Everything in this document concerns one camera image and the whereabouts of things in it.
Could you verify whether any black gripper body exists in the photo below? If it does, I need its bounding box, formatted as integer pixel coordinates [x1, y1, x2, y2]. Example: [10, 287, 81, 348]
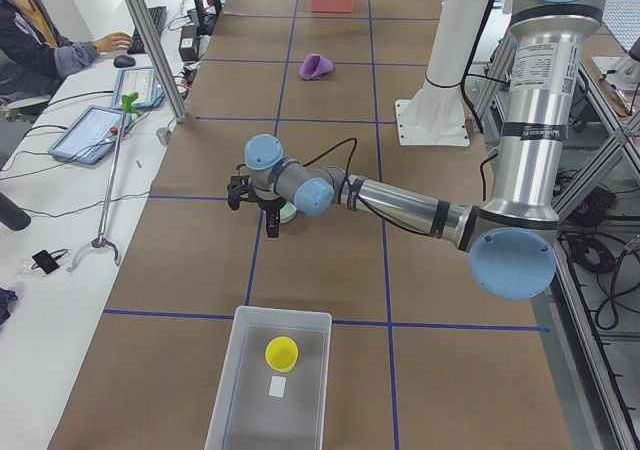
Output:
[227, 169, 286, 212]

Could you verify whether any black computer mouse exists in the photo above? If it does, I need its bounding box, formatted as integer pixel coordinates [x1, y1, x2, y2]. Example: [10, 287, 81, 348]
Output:
[113, 54, 136, 69]

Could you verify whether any translucent white storage box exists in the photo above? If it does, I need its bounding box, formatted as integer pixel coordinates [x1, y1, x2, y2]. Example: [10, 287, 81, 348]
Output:
[205, 306, 332, 449]

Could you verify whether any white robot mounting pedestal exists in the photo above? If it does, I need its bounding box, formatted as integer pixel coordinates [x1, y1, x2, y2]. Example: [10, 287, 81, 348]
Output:
[395, 0, 494, 147]

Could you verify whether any mint green bowl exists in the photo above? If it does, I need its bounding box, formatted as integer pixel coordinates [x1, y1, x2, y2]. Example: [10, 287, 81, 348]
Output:
[279, 202, 297, 224]

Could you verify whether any black keyboard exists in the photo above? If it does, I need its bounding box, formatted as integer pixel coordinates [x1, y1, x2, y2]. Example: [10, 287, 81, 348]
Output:
[126, 5, 168, 55]

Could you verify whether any blue teach pendant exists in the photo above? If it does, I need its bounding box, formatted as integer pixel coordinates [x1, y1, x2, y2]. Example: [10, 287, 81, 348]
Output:
[110, 66, 164, 110]
[48, 105, 131, 165]

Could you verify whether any near blue teach pendant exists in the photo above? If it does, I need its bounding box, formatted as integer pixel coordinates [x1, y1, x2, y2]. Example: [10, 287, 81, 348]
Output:
[48, 105, 131, 165]

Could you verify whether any yellow plastic cup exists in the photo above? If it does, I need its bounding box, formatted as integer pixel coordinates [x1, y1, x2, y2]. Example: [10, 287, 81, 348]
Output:
[265, 336, 299, 373]

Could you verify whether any reacher grabber tool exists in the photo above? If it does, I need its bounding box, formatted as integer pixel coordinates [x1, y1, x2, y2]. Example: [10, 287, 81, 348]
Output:
[66, 92, 140, 273]

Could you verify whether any aluminium frame post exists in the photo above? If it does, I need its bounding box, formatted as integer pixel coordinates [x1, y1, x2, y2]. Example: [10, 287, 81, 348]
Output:
[124, 0, 187, 124]

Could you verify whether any white paper card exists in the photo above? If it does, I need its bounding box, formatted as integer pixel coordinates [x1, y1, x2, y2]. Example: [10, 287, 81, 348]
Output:
[268, 375, 287, 398]

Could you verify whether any far blue teach pendant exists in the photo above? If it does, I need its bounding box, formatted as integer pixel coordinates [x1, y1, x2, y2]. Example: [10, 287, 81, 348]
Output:
[110, 66, 164, 110]

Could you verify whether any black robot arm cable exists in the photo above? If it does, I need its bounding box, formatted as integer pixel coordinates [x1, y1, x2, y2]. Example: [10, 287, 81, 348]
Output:
[302, 137, 359, 169]

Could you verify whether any black power adapter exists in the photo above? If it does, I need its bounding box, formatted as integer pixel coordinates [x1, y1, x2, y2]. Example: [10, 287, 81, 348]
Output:
[178, 25, 200, 62]

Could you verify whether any seated person in jacket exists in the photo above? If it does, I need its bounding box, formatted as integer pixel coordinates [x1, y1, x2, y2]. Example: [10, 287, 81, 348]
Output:
[1, 0, 132, 103]

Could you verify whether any purple crumpled cloth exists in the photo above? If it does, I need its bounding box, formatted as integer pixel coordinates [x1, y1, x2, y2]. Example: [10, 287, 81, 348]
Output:
[299, 53, 334, 81]

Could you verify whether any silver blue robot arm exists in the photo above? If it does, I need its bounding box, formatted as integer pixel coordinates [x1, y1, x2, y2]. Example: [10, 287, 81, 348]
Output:
[227, 0, 606, 300]

